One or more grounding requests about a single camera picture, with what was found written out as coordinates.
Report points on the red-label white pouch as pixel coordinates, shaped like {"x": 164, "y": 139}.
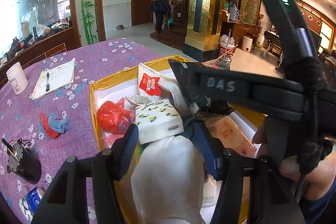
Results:
{"x": 148, "y": 80}

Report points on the white bucket with bags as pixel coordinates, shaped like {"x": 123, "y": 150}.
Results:
{"x": 225, "y": 44}

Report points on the black pen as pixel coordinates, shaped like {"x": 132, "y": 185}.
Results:
{"x": 48, "y": 82}

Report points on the operator right hand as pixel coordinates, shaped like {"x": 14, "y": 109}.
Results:
{"x": 320, "y": 179}

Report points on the dark jacket on post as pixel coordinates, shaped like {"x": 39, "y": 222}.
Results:
{"x": 161, "y": 8}

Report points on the translucent mailer bag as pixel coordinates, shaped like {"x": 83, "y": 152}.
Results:
{"x": 209, "y": 192}

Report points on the red plastic bag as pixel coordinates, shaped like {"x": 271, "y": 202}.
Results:
{"x": 114, "y": 118}

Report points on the broom and dustpan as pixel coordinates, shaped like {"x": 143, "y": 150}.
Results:
{"x": 223, "y": 61}

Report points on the white notepad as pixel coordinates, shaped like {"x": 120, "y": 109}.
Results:
{"x": 59, "y": 77}

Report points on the white cloth bag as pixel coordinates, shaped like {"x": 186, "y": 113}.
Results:
{"x": 168, "y": 181}

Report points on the small motor with wires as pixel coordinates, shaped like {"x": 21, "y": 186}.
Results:
{"x": 22, "y": 161}

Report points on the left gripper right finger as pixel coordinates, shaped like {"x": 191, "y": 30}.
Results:
{"x": 252, "y": 190}

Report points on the pink rose tissue pack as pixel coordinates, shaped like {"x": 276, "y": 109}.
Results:
{"x": 229, "y": 133}

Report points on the white plastic jar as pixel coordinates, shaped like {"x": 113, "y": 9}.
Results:
{"x": 17, "y": 78}

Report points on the wooden sideboard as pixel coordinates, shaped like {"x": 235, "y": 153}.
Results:
{"x": 57, "y": 43}

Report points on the gold-edged white foam box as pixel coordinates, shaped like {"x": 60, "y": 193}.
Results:
{"x": 126, "y": 83}

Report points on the red and blue cloth scrap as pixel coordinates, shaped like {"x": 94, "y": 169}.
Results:
{"x": 52, "y": 126}

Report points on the lemon print tissue pack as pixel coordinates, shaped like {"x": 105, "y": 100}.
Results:
{"x": 157, "y": 120}

